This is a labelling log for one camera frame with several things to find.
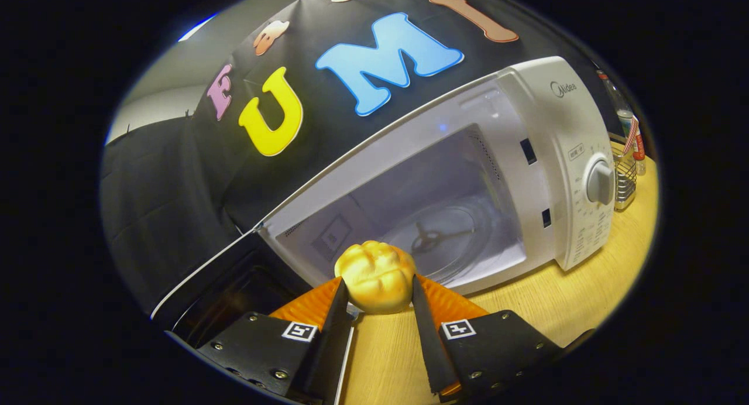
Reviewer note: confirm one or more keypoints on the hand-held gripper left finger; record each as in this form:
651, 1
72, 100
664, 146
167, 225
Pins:
325, 352

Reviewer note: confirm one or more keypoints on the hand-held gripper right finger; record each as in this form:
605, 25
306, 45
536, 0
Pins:
430, 346

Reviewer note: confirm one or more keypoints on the yellow bread bun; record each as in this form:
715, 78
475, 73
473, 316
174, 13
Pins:
374, 276

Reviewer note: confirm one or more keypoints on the white microwave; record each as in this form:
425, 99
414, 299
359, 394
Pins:
550, 130

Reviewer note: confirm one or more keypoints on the red white striped straw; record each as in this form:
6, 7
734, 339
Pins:
632, 136

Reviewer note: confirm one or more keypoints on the clear plastic bottle red cap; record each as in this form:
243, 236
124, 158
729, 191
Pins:
626, 115

